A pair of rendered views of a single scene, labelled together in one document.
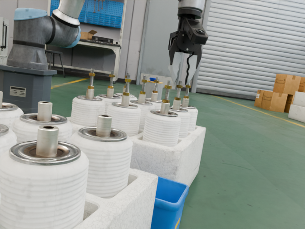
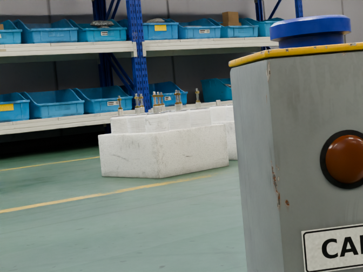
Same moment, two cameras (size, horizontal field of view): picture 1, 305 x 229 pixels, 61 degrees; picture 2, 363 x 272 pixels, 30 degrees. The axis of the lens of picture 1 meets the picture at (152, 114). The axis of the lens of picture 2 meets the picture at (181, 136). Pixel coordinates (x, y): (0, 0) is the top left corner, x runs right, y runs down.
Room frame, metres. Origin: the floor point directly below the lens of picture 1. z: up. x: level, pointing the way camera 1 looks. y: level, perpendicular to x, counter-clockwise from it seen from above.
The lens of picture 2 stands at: (1.36, 0.28, 0.30)
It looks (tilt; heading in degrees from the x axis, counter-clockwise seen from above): 3 degrees down; 241
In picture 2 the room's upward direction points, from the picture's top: 5 degrees counter-clockwise
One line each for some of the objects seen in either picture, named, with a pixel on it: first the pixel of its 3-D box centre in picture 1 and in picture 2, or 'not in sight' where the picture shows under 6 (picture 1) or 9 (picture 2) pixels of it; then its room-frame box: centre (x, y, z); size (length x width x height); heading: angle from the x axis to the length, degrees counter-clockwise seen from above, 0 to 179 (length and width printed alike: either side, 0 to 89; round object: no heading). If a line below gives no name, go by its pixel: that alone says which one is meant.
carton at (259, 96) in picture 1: (266, 99); not in sight; (4.61, -1.96, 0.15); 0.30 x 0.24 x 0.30; 95
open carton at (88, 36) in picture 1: (85, 35); not in sight; (5.48, 1.60, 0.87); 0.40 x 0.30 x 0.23; 82
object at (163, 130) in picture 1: (159, 146); not in sight; (0.69, -0.03, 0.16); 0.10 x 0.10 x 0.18
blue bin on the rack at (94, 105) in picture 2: not in sight; (98, 100); (-0.67, -4.77, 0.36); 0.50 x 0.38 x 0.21; 97
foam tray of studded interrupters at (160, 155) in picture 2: not in sight; (163, 150); (0.05, -2.29, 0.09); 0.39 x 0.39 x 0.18; 13
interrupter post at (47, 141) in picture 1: (47, 141); not in sight; (0.28, 0.11, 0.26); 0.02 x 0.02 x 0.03
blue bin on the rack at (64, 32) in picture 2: not in sight; (42, 33); (-0.25, -4.69, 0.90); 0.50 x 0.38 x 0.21; 95
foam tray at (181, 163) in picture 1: (135, 150); not in sight; (0.84, 0.04, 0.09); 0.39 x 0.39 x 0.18; 71
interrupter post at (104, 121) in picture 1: (104, 126); not in sight; (0.39, 0.07, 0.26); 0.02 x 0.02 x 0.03
